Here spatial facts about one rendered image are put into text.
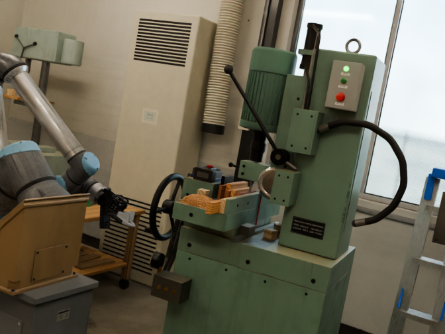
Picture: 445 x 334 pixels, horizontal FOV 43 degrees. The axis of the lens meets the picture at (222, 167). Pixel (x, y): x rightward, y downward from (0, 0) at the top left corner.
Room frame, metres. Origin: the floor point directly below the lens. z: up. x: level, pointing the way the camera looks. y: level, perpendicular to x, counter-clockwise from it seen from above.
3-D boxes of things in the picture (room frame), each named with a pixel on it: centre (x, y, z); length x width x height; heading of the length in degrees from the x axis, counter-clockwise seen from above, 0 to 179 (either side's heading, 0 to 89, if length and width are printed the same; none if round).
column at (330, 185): (2.07, -0.39, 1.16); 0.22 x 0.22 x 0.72; 67
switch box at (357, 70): (1.93, -0.36, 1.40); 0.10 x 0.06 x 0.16; 67
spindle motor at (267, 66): (2.19, -0.12, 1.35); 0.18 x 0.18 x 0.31
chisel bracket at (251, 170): (2.18, -0.14, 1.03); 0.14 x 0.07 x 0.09; 67
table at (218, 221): (2.23, -0.02, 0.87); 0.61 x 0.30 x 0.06; 157
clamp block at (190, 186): (2.26, 0.06, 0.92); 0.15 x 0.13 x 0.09; 157
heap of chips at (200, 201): (1.99, 0.06, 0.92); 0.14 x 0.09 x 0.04; 67
